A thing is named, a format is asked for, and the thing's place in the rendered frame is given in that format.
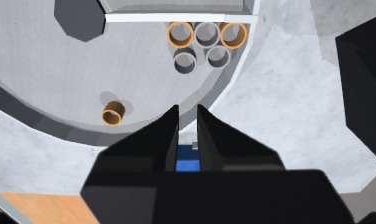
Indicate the bronze bushing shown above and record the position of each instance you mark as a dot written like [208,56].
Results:
[110,118]
[236,42]
[180,43]

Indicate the blue open crate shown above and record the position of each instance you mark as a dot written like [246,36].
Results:
[189,156]

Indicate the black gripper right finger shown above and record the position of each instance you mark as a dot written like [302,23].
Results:
[231,149]

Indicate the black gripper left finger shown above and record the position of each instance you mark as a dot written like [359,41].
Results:
[147,147]

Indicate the grey metal bushing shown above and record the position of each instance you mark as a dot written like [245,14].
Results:
[219,64]
[209,43]
[184,71]

